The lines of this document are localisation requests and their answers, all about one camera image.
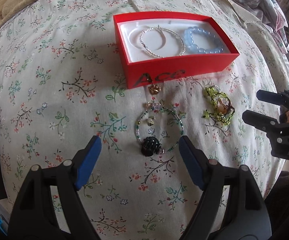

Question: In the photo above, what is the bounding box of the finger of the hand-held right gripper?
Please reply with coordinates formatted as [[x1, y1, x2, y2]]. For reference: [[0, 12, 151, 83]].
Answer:
[[256, 89, 289, 110], [242, 110, 289, 137]]

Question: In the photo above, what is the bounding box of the green bead corded bracelet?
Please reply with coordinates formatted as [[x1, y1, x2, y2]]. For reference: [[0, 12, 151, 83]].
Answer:
[[201, 85, 235, 125]]

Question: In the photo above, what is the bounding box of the floral bedsheet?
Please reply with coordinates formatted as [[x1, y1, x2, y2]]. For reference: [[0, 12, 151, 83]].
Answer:
[[0, 0, 289, 240]]

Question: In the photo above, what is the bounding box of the pile of pale clothes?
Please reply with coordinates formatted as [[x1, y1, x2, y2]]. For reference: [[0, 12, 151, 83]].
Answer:
[[232, 0, 288, 53]]

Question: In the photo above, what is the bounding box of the black hair claw clip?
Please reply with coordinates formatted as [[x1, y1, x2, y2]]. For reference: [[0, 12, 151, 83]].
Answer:
[[141, 136, 163, 157]]

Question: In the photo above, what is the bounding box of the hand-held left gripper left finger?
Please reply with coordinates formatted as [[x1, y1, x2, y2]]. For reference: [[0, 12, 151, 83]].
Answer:
[[8, 135, 102, 240]]

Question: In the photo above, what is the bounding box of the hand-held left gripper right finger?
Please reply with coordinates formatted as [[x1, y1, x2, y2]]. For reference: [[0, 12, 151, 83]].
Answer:
[[179, 135, 272, 240]]

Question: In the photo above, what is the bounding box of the small gold charm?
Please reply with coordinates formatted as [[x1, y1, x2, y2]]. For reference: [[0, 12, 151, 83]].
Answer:
[[148, 84, 163, 95]]

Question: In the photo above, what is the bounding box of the light blue bead bracelet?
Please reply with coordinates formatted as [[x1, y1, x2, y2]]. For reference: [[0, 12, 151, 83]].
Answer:
[[184, 27, 225, 55]]

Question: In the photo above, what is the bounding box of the gold ring with large stone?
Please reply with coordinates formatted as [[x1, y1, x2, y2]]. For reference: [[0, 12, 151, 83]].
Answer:
[[216, 97, 235, 113]]

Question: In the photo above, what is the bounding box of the thin multicolour beaded bracelet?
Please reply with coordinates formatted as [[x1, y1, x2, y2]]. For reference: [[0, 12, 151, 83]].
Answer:
[[135, 102, 180, 153]]

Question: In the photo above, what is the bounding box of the red jewelry box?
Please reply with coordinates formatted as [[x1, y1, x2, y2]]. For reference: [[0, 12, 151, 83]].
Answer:
[[113, 12, 240, 90]]

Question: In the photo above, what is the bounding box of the silver beaded bracelet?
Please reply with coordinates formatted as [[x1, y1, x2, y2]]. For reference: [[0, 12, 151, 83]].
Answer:
[[140, 27, 185, 58]]

